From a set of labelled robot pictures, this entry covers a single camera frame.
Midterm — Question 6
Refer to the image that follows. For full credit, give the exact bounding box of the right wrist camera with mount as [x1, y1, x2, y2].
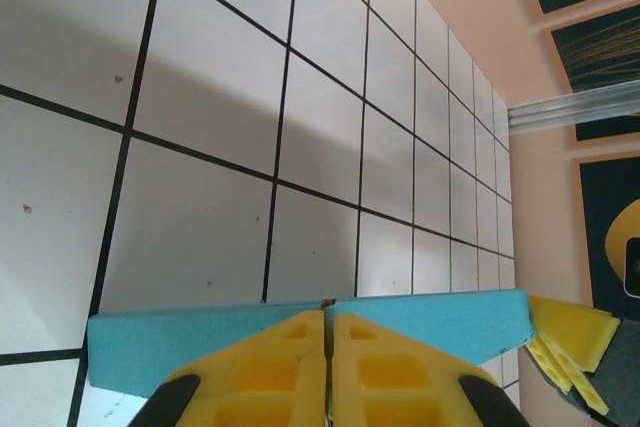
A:
[624, 239, 640, 293]

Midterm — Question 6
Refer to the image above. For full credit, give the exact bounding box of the aluminium corner post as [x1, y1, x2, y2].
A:
[492, 89, 640, 136]

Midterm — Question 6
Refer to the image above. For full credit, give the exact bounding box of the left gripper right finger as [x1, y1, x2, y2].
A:
[327, 313, 529, 427]

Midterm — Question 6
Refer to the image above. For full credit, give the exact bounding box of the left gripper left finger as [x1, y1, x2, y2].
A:
[127, 309, 329, 427]

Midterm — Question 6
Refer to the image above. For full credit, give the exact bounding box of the white teal paper box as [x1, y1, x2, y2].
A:
[87, 288, 539, 418]

